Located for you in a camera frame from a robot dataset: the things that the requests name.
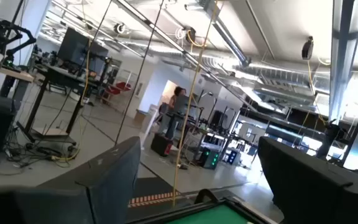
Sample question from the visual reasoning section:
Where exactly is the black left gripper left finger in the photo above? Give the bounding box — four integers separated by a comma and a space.
14, 136, 142, 224

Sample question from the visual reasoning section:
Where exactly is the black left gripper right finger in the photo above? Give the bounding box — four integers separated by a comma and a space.
257, 136, 358, 224

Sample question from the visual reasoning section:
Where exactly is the black box with red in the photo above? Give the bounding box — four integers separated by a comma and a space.
150, 133, 175, 157

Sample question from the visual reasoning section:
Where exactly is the computer with blue lights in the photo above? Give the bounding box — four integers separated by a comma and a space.
226, 148, 241, 166

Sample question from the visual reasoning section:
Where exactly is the person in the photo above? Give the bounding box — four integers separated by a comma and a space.
157, 86, 188, 141

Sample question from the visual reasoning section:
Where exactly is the red chair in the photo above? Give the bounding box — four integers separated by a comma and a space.
105, 85, 121, 96
116, 81, 132, 92

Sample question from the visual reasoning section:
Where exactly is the black rolling desk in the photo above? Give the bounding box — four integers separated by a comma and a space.
16, 63, 101, 146

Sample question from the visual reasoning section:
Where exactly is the computer with green lights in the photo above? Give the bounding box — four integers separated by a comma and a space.
198, 146, 221, 170

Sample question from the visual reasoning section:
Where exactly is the large dark monitor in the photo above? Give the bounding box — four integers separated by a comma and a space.
57, 26, 109, 75

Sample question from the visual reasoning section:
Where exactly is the wooden background table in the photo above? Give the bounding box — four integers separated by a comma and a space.
0, 58, 35, 94

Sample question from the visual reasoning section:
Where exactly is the tangle of floor cables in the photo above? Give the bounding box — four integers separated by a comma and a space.
0, 124, 81, 175

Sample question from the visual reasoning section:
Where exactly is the yellow hanging cable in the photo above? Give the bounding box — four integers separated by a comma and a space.
172, 0, 220, 208

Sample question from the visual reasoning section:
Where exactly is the black ceiling cable reel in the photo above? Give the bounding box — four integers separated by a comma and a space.
183, 27, 198, 44
301, 35, 314, 60
114, 22, 127, 35

